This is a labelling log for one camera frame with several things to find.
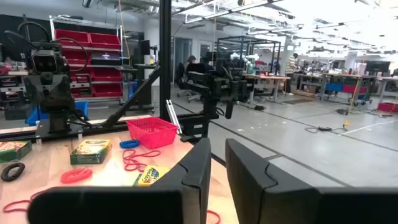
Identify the long workbench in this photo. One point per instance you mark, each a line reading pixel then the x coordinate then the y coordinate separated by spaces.
pixel 335 76

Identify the background black robot arm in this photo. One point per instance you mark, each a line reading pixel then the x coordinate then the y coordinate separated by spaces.
pixel 217 87

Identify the person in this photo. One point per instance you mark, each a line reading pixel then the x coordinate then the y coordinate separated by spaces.
pixel 191 61
pixel 291 65

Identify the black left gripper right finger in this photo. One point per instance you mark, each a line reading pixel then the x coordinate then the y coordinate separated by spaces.
pixel 264 199

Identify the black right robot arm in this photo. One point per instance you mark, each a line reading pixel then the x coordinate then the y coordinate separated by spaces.
pixel 59 120

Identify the metal shelf with red bins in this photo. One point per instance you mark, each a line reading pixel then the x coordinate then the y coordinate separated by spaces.
pixel 105 41

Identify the yellow green crayon box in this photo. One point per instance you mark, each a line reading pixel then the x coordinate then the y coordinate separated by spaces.
pixel 14 152
pixel 90 152
pixel 152 175

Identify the white slanted bar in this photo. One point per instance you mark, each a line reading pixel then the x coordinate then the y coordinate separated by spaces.
pixel 173 116

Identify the black cage frame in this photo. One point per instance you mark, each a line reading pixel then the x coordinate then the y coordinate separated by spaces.
pixel 248 38

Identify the black office chair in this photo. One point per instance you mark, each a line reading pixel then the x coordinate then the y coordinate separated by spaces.
pixel 186 84

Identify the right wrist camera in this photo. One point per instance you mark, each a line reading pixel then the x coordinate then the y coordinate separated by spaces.
pixel 45 62

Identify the ceiling light strip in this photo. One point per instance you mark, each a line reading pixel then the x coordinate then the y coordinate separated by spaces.
pixel 230 11

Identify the red plastic basket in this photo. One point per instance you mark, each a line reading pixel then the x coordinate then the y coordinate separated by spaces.
pixel 152 133

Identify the long red rubber band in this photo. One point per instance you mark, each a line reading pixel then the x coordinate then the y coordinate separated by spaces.
pixel 216 212
pixel 149 153
pixel 18 202

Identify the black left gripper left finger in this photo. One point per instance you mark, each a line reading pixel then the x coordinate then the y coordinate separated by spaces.
pixel 196 174

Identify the black standing desk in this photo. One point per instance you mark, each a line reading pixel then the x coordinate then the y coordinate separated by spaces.
pixel 140 67

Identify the blue storage bin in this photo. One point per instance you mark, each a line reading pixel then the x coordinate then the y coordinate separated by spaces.
pixel 81 107

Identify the wooden workbench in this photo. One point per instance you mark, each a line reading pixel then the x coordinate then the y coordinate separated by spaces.
pixel 267 77

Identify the red storage bin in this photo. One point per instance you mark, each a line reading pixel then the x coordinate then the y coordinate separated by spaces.
pixel 387 107

